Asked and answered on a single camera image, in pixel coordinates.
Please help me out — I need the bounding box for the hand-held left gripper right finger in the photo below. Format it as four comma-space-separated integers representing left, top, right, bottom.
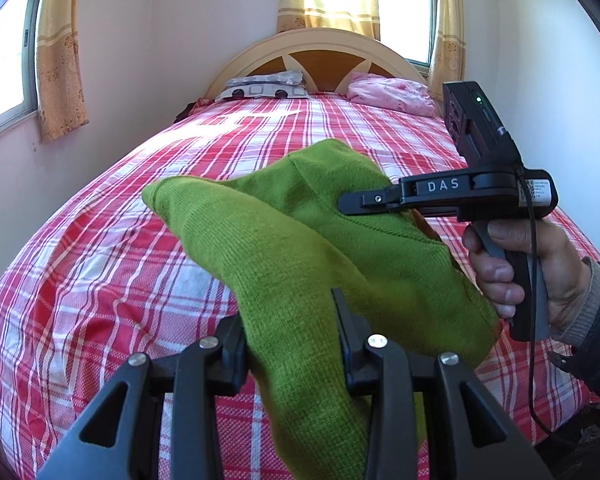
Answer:
331, 287, 553, 480

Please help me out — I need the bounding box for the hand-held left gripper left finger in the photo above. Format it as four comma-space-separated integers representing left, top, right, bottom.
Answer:
36, 312, 248, 480

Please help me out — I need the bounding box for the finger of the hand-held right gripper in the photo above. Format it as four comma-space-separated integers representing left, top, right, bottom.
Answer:
337, 184, 406, 216

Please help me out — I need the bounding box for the green orange striped knit sweater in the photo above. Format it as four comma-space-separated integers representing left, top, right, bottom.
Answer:
142, 139, 501, 480

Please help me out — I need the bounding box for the person's right hand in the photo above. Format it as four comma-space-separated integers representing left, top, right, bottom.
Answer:
462, 220, 593, 332

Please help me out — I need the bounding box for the pink floral pillow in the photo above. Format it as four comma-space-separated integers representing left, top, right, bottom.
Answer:
347, 72, 438, 117

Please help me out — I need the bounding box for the red plaid bed sheet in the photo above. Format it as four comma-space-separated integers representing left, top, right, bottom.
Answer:
0, 92, 600, 480

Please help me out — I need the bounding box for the yellow patterned curtain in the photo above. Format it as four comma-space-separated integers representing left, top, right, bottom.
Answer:
35, 0, 90, 142
426, 0, 467, 103
277, 0, 381, 41

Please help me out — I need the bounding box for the cream wooden headboard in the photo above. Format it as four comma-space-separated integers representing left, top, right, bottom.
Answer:
202, 27, 428, 106

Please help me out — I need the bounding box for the grey framed window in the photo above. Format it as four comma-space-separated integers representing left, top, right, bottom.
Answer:
376, 0, 438, 73
0, 0, 43, 146

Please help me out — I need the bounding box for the dark cloth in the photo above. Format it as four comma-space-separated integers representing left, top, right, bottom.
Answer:
172, 100, 206, 123

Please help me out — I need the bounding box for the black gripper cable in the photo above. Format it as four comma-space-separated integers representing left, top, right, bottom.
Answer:
517, 167, 588, 448

